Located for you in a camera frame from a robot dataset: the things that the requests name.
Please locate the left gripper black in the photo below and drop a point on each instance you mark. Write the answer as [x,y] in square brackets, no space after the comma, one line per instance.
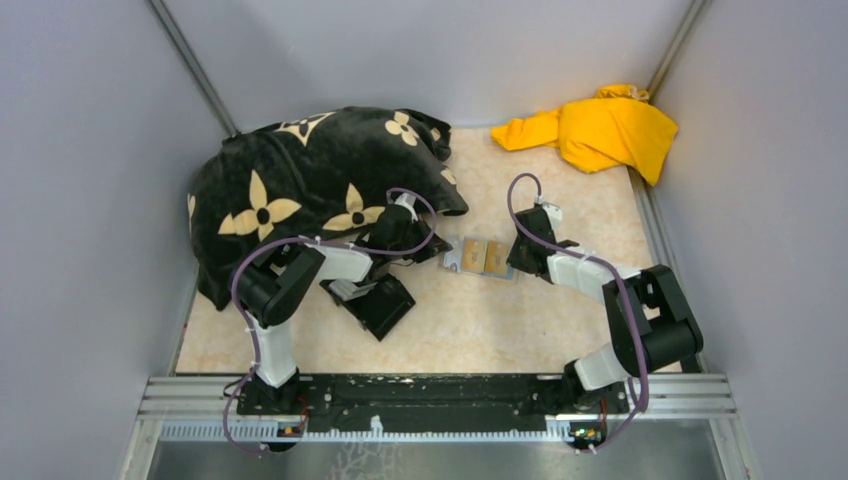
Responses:
[438,244]

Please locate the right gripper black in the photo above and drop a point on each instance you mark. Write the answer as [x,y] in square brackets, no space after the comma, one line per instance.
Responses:
[514,259]

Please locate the beige card holder wallet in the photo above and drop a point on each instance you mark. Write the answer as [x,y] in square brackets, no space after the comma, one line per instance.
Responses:
[451,260]

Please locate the gold VIP credit card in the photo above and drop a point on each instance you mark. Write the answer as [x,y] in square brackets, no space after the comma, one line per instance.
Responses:
[473,255]

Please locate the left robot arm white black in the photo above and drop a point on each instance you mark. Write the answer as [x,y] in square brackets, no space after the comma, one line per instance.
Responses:
[272,285]

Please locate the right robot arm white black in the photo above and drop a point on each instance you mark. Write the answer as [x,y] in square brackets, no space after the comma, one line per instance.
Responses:
[650,322]

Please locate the black card tray box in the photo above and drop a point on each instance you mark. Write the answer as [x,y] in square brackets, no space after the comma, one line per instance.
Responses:
[381,310]

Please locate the black floral plush pillow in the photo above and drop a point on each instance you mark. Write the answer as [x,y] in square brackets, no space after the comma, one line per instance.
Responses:
[325,175]

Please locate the yellow cloth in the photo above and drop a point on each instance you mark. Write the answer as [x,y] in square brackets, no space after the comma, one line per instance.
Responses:
[618,126]

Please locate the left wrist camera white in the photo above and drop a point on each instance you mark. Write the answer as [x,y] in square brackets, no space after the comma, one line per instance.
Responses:
[407,202]

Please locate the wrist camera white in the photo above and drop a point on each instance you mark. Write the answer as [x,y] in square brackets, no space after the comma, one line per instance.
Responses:
[554,214]
[407,202]

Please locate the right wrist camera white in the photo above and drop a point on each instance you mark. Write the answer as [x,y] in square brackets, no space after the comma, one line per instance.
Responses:
[554,214]

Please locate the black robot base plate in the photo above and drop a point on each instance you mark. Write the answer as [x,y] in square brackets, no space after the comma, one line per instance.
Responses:
[586,429]

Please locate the white toothed cable strip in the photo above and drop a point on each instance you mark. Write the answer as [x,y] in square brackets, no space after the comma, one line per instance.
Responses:
[266,431]

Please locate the aluminium front rail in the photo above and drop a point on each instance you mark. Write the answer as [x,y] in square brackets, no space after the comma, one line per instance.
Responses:
[338,394]

